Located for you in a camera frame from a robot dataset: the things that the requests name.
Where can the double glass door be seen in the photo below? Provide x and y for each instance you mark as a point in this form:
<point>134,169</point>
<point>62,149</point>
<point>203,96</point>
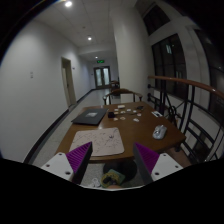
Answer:
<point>102,77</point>

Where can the wooden handrail metal railing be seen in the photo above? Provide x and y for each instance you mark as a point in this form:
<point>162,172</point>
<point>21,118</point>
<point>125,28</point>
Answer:
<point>197,110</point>

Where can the white paper tag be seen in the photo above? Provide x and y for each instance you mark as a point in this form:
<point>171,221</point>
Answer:
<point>157,114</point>

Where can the patterned beige mouse pad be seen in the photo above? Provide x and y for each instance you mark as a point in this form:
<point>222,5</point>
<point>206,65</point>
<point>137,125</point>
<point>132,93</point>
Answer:
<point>105,142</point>

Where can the green yellow bag under table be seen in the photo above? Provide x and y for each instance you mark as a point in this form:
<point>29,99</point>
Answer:
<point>112,177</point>

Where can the small black box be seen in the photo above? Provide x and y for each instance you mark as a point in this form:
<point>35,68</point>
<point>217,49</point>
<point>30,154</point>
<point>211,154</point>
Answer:
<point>111,115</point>

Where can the grey computer mouse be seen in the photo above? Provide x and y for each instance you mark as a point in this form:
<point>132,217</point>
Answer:
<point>159,132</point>

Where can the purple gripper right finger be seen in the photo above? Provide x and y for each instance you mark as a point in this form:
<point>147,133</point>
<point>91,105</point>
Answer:
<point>153,166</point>

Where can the dark window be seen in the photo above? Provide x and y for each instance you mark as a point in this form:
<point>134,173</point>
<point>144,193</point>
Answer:
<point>169,61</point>

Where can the side doorway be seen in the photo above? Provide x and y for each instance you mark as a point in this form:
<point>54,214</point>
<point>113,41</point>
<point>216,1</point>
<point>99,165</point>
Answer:
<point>68,81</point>

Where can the black phone on table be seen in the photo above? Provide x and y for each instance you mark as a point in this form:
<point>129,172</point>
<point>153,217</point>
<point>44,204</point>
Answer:
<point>140,108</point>

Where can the wooden chair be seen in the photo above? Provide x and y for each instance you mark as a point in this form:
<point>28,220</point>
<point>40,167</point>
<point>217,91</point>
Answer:
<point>119,92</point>

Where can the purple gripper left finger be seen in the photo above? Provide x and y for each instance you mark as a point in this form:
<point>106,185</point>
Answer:
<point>70,166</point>

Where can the green exit sign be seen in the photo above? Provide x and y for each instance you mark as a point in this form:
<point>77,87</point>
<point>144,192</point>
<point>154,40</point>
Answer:
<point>100,61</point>

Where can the closed dark laptop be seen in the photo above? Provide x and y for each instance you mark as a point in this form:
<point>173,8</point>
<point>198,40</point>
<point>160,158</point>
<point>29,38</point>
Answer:
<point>90,116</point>

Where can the white card on table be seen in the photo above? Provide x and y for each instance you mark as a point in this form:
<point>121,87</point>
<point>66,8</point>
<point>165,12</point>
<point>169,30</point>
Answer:
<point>121,106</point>

